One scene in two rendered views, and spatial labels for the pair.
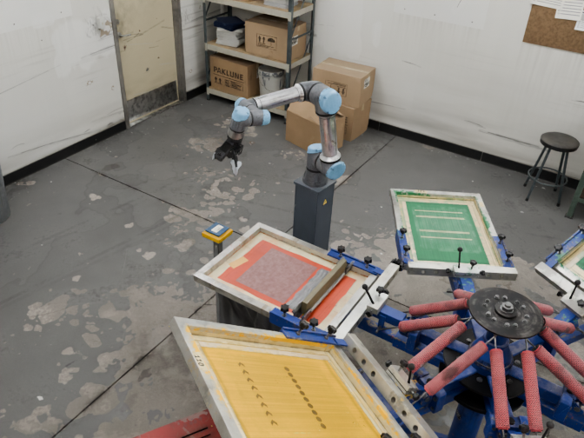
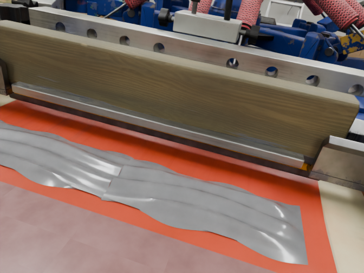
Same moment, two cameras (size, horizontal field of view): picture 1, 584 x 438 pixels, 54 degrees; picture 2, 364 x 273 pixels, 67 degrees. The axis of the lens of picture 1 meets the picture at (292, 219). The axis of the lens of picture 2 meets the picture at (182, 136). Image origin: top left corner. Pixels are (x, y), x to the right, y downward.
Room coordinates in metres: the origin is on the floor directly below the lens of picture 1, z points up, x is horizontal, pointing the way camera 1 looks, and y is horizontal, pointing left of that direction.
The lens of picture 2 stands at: (2.23, 0.11, 1.14)
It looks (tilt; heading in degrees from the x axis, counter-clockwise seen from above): 30 degrees down; 250
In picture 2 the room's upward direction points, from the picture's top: 9 degrees clockwise
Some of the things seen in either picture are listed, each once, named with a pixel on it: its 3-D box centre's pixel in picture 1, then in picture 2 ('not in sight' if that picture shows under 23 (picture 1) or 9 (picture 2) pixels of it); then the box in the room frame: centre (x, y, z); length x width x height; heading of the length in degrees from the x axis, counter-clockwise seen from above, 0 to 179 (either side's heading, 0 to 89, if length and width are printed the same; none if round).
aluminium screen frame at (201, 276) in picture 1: (288, 276); not in sight; (2.27, 0.01, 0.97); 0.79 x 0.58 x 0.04; 59
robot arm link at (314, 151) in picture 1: (317, 155); not in sight; (2.87, -0.13, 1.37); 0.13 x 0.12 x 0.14; 34
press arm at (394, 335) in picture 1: (360, 321); not in sight; (2.05, -0.37, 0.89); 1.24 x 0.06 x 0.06; 59
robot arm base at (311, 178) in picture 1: (315, 173); not in sight; (2.88, -0.13, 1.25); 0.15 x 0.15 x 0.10
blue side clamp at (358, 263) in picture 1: (353, 265); not in sight; (2.39, -0.34, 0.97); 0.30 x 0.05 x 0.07; 59
